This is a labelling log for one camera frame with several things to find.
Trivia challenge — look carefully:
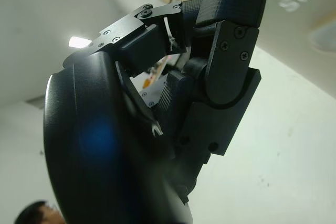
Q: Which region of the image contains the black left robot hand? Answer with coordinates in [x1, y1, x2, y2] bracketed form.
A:
[43, 0, 271, 224]

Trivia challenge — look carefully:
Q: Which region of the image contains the person in dark clothes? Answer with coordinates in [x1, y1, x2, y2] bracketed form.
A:
[13, 200, 65, 224]

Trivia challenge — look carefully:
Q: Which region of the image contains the bright ceiling light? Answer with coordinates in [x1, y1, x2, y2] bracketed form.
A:
[68, 36, 93, 49]

